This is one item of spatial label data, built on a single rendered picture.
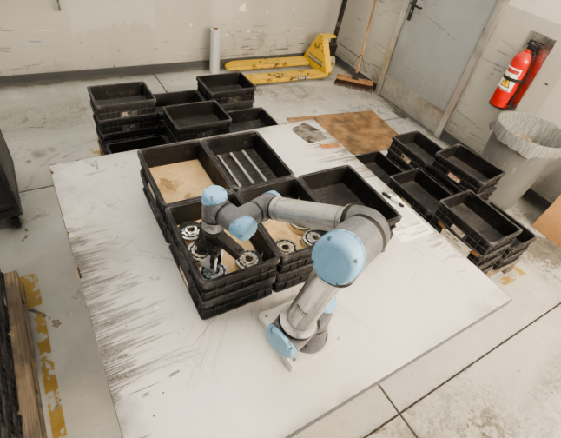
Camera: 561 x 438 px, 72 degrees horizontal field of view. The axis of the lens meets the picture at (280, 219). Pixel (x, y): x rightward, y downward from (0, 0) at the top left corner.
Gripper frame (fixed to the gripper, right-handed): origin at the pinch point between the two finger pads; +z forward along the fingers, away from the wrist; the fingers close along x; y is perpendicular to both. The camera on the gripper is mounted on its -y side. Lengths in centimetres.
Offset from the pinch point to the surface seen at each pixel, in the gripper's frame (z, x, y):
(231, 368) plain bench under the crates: 15.0, 26.4, -16.9
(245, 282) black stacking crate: 0.1, 2.2, -11.6
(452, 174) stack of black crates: 31, -163, -107
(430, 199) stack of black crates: 47, -148, -98
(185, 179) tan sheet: 2, -43, 34
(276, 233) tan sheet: 2.0, -27.5, -14.7
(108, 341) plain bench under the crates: 15.0, 32.3, 24.9
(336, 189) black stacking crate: 2, -69, -33
